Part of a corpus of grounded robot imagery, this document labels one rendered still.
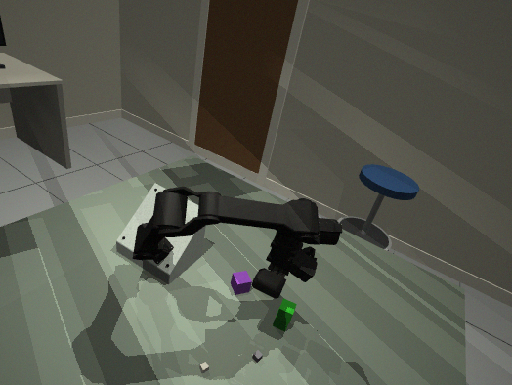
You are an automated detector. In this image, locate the green block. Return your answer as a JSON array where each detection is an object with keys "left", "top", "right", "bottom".
[
  {"left": 273, "top": 316, "right": 288, "bottom": 332},
  {"left": 277, "top": 298, "right": 297, "bottom": 323}
]

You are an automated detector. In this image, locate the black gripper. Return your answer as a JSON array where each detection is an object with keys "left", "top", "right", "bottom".
[{"left": 252, "top": 237, "right": 303, "bottom": 299}]

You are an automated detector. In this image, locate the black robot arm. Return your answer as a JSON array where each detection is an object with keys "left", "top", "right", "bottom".
[{"left": 133, "top": 187, "right": 342, "bottom": 282}]

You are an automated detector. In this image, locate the purple block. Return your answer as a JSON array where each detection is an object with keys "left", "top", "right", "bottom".
[{"left": 231, "top": 271, "right": 252, "bottom": 295}]

